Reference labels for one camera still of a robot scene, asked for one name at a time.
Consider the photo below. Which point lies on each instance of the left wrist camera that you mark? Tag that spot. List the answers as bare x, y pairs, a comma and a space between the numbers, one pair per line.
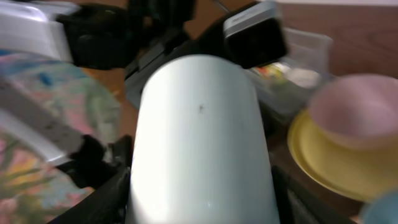
255, 36

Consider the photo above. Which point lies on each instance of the clear plastic waste bin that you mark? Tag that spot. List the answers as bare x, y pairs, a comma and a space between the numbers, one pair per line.
284, 87

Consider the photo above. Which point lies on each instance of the light blue bowl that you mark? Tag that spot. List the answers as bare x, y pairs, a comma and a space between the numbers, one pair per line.
381, 211

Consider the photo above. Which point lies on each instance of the white pink rice bowl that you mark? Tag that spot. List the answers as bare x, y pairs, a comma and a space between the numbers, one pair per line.
357, 111

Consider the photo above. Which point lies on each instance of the white tissue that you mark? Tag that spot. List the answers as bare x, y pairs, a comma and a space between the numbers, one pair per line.
303, 78

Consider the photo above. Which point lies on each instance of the yellow plate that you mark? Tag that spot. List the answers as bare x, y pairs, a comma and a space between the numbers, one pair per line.
359, 175

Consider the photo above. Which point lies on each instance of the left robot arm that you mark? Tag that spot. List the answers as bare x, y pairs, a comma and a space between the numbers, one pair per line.
138, 39

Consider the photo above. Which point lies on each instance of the white cup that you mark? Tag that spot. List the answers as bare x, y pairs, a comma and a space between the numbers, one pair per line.
200, 153

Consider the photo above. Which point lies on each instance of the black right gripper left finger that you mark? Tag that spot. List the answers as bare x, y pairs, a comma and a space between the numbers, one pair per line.
106, 205

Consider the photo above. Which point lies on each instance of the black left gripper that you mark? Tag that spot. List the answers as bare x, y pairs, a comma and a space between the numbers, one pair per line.
170, 42

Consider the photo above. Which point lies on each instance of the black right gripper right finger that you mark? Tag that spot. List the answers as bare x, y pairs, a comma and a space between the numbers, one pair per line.
296, 205

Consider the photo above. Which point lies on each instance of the green snack wrapper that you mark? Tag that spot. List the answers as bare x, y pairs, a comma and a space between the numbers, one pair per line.
273, 71

